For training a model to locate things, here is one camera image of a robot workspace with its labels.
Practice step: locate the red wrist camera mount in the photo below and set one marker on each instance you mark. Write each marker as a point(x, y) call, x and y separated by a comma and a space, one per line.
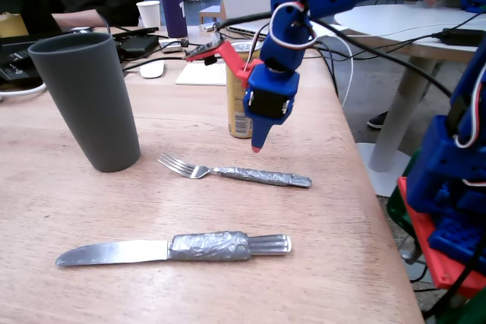
point(228, 52)

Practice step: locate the red robot base plate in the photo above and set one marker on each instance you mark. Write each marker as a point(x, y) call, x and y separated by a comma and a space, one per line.
point(444, 274)

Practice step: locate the white keyboard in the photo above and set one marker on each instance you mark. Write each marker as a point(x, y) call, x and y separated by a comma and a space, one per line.
point(201, 73)

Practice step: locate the black slim device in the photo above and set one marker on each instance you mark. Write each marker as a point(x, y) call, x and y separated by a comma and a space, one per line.
point(136, 32)

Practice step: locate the silver adapter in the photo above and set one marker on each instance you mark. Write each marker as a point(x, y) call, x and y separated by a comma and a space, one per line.
point(171, 46)

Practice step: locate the blue gripper, black motor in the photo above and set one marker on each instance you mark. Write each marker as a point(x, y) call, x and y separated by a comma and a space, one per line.
point(269, 101)

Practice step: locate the tall gray cup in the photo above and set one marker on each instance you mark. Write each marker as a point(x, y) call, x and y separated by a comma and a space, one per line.
point(91, 111)

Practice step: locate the black shoe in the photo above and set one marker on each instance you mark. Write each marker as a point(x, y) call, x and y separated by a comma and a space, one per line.
point(377, 121)

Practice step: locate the bare forearm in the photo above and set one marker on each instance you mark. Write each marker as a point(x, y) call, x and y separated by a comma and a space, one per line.
point(76, 18)

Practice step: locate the yellow drink can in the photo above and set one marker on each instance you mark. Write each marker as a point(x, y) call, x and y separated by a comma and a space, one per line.
point(235, 111)

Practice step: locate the white paper cup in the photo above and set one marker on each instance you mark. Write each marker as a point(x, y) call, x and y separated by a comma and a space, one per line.
point(149, 14)

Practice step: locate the round white table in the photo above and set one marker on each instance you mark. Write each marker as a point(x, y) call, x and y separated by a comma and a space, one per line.
point(402, 111)

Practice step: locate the yellow cardboard box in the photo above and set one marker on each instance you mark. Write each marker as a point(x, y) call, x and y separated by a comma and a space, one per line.
point(11, 26)

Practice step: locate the white computer mouse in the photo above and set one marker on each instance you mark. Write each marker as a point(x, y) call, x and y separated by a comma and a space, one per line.
point(152, 70)

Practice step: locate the black box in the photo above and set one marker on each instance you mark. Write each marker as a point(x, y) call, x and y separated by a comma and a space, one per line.
point(461, 36)

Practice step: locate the black power brick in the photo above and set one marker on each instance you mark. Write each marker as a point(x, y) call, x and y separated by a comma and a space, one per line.
point(136, 46)

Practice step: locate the wooden background chair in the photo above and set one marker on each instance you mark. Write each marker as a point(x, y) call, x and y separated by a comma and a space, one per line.
point(210, 13)

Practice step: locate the black laptop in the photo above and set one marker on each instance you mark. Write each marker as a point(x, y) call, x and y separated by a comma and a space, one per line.
point(15, 54)

